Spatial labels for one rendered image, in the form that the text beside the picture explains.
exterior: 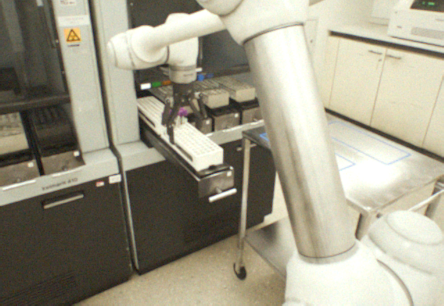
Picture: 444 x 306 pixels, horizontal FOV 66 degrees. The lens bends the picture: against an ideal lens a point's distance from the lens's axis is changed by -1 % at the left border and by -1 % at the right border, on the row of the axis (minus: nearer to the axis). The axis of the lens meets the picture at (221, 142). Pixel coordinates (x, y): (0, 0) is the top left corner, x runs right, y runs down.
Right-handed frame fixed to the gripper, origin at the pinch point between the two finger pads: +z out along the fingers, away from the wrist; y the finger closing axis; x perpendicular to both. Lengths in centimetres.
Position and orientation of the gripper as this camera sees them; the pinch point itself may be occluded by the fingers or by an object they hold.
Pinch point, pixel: (184, 134)
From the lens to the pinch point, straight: 125.7
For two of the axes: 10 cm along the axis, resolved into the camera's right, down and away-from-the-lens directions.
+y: 8.5, -2.3, 4.8
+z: -0.1, 8.9, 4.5
